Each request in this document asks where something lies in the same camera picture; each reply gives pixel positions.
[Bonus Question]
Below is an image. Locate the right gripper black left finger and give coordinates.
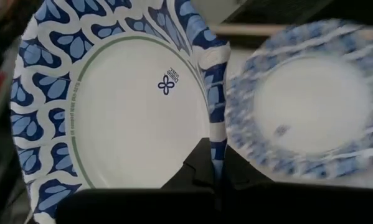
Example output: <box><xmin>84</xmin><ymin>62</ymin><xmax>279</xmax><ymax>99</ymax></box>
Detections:
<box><xmin>160</xmin><ymin>137</ymin><xmax>217</xmax><ymax>191</ymax></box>

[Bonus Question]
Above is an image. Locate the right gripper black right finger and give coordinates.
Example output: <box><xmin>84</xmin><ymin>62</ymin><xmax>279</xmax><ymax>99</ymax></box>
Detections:
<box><xmin>220</xmin><ymin>144</ymin><xmax>275</xmax><ymax>191</ymax></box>

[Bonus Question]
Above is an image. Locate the blue patterned paper bowl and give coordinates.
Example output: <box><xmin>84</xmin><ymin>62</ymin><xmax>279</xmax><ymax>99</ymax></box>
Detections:
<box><xmin>225</xmin><ymin>18</ymin><xmax>373</xmax><ymax>181</ymax></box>
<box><xmin>10</xmin><ymin>0</ymin><xmax>232</xmax><ymax>224</ymax></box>

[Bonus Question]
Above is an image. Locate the wooden table board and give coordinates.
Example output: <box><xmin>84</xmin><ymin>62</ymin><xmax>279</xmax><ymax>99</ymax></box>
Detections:
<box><xmin>210</xmin><ymin>24</ymin><xmax>373</xmax><ymax>40</ymax></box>

